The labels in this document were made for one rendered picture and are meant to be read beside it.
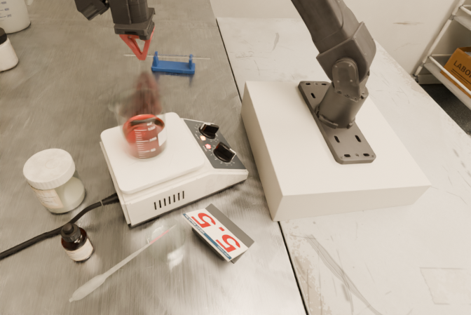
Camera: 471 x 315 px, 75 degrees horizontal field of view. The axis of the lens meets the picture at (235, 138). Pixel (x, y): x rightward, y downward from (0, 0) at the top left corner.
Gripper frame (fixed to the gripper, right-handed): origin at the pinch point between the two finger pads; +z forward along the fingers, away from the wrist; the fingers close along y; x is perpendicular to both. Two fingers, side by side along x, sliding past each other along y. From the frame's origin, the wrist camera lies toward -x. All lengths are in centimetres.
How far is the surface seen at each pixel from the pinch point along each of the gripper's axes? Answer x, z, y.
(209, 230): 17.5, 0.2, 42.5
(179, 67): 8.5, 2.1, 0.9
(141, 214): 8.0, -0.3, 40.6
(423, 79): 182, 95, -139
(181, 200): 13.2, 0.3, 37.8
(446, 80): 176, 76, -112
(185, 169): 13.9, -5.7, 36.7
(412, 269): 47, 4, 46
